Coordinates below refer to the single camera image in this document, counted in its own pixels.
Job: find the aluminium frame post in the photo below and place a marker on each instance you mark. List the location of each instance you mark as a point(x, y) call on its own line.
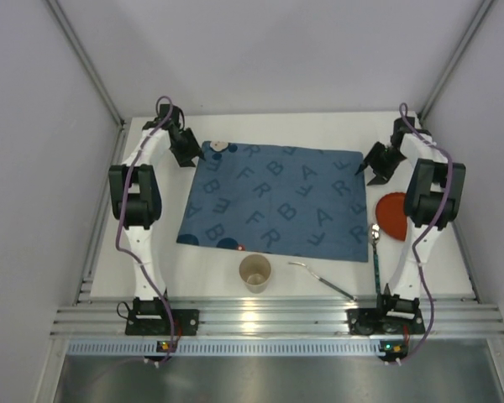
point(66, 27)
point(469, 33)

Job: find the red plastic plate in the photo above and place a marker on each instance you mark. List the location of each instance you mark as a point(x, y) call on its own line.
point(390, 215)

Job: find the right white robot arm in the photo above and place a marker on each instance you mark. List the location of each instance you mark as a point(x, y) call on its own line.
point(432, 198)

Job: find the beige plastic cup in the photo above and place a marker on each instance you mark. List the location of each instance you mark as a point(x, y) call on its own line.
point(255, 271)

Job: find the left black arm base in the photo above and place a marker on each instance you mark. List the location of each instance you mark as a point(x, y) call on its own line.
point(157, 323)

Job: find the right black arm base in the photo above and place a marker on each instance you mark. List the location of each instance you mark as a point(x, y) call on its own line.
point(372, 321)

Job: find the right aluminium frame post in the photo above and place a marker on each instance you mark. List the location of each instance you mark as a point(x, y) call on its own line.
point(469, 33)

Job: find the blue letter-print cloth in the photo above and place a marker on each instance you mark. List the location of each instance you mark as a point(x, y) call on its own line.
point(283, 200)

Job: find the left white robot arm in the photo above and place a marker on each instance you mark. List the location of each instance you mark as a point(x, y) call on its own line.
point(136, 201)

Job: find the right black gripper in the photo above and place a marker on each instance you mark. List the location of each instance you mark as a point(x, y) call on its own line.
point(385, 159)

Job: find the slotted grey cable duct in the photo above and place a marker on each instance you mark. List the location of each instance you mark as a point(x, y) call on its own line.
point(235, 348)

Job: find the aluminium mounting rail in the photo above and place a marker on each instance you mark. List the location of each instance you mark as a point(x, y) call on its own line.
point(270, 317)

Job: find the left aluminium frame post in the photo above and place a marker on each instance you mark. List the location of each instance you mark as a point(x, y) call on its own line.
point(66, 27)

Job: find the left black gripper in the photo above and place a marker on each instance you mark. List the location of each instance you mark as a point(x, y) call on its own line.
point(184, 148)

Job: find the metal spoon green handle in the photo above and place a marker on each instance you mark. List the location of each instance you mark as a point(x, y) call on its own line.
point(374, 237)

